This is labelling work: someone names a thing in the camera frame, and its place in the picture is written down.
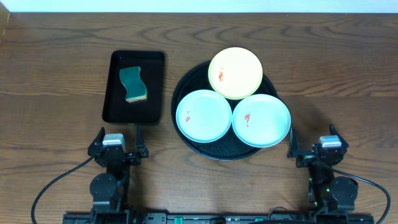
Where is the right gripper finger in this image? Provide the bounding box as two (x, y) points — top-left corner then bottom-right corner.
(329, 124), (347, 145)
(289, 128), (299, 151)

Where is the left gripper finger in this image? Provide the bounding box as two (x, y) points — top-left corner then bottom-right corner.
(90, 127), (105, 149)
(135, 126), (146, 152)

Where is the green yellow sponge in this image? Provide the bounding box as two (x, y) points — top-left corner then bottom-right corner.
(119, 66), (147, 103)

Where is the light blue plate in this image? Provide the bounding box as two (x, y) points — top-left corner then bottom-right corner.
(232, 94), (292, 148)
(175, 90), (232, 143)

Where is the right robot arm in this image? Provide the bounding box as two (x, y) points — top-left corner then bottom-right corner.
(287, 124), (358, 213)

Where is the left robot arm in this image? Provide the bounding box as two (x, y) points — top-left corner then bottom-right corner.
(88, 127), (149, 213)

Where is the black rectangular tray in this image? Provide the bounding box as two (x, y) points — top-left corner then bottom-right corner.
(102, 50), (165, 124)

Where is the round black tray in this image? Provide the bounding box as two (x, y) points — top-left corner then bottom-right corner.
(170, 61), (262, 161)

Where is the yellow plate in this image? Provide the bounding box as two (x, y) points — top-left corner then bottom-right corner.
(208, 47), (263, 100)

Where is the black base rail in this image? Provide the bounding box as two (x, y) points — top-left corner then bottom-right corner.
(62, 213), (375, 224)

